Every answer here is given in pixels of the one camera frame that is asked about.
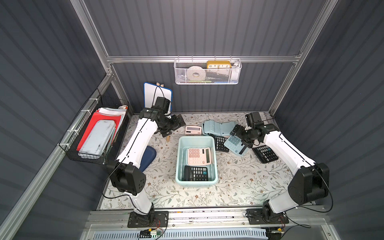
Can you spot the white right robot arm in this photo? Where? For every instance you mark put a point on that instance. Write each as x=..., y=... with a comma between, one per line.
x=310, y=180

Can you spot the white tape roll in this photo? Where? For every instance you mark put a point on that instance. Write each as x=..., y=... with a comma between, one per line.
x=196, y=73

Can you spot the black wire side basket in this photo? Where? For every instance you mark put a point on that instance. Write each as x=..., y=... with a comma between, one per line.
x=73, y=136

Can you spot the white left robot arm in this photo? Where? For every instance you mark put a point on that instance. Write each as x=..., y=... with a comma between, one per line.
x=126, y=176

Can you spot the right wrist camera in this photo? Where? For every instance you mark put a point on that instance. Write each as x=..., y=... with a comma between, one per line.
x=253, y=120

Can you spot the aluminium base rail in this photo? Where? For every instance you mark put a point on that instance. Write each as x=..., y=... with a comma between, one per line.
x=217, y=223

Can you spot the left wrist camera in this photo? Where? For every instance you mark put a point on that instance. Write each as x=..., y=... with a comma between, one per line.
x=163, y=104

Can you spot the teal calculator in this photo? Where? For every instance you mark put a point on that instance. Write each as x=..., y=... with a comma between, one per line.
x=235, y=145

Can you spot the navy blue glasses case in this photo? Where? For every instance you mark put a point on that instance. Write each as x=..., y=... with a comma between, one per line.
x=148, y=157

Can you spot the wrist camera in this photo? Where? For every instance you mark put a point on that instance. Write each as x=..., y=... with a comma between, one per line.
x=253, y=120
x=163, y=104

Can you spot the white papers in basket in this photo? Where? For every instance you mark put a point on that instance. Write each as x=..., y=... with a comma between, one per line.
x=120, y=111

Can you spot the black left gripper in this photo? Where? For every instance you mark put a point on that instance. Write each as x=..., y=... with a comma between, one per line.
x=179, y=121

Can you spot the light grey pencil case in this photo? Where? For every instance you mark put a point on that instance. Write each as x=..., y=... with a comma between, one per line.
x=99, y=139

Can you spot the white wire wall basket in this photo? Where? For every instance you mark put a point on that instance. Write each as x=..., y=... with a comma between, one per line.
x=213, y=76

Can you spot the black calculator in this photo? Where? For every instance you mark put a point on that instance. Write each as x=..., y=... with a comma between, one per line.
x=219, y=144
x=195, y=174
x=265, y=154

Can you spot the blue framed whiteboard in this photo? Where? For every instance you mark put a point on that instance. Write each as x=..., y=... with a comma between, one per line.
x=152, y=91

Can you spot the mint green calculator upside down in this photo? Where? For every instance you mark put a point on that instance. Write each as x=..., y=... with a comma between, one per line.
x=218, y=129

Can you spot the yellow clock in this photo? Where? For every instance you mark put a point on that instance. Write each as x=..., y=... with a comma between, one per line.
x=219, y=64

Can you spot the red folder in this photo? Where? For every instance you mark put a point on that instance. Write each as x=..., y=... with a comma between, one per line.
x=96, y=117

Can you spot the mint green storage box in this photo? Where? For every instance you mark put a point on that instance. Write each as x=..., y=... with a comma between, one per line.
x=187, y=142

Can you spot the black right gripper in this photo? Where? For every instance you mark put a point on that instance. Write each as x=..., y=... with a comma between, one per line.
x=237, y=132

